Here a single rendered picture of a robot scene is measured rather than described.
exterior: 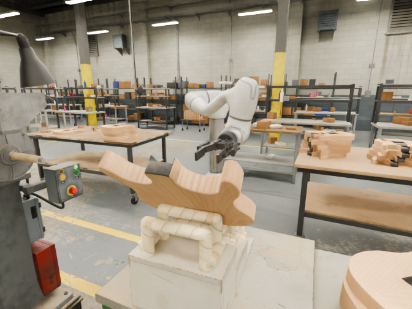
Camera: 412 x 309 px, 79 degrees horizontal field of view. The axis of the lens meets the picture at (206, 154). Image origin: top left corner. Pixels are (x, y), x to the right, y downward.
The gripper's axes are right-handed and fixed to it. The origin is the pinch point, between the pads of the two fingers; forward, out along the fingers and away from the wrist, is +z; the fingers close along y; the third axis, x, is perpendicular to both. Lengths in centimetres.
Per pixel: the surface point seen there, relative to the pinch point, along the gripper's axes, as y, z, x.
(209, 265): -11.1, 28.5, -17.7
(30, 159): 78, 10, -6
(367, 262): -50, -1, -29
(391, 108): -308, -1079, -126
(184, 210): -0.1, 19.5, -10.0
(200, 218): -5.1, 20.2, -11.1
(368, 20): -189, -1107, 189
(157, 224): 3.1, 28.2, -9.7
